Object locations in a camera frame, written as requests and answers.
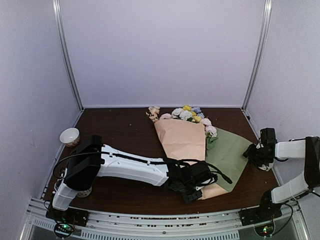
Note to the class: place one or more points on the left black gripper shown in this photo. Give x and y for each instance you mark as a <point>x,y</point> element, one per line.
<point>189,199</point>

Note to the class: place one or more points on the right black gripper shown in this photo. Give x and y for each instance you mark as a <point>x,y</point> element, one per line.
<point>249,152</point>

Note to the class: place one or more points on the pink and green wrapping paper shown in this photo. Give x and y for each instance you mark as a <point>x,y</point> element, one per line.
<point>183,140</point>

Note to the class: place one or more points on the pink rose stem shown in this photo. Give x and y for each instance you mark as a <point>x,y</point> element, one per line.
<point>178,114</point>
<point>211,133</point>

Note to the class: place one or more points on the cream yellow rose spray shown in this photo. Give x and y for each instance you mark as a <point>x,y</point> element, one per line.
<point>196,119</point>

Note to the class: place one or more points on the blue flower stem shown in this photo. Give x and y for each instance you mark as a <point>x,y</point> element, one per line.
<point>198,112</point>

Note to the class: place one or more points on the yellow flower stem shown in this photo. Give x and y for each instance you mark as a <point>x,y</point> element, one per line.
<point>189,108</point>

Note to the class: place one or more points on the peach blossom stem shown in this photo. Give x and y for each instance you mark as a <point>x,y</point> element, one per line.
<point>153,112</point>

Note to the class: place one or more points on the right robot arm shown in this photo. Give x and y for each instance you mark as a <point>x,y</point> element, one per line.
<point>306,149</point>

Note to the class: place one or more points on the white printed ribbon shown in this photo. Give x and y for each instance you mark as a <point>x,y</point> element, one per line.
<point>265,167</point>

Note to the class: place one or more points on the patterned mug with orange inside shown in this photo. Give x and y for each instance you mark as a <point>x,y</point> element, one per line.
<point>84,193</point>

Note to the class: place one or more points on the small white patterned teacup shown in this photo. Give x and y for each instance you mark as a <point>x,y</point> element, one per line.
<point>70,137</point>

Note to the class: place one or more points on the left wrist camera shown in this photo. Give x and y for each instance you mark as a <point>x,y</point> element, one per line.
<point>199,187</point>

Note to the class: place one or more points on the aluminium front rail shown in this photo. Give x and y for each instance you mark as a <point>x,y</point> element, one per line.
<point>223,225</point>

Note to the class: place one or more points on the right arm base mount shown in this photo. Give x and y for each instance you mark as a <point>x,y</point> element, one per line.
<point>263,220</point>

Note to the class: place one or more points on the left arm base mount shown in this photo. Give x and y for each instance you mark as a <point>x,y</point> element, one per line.
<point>67,221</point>

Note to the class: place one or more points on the right aluminium frame post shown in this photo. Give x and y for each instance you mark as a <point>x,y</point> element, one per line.
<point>263,35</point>

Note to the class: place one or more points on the aluminium frame post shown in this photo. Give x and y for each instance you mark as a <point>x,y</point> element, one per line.
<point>65,53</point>
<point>263,35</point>

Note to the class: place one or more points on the left aluminium frame post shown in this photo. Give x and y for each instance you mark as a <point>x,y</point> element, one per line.
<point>65,53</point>

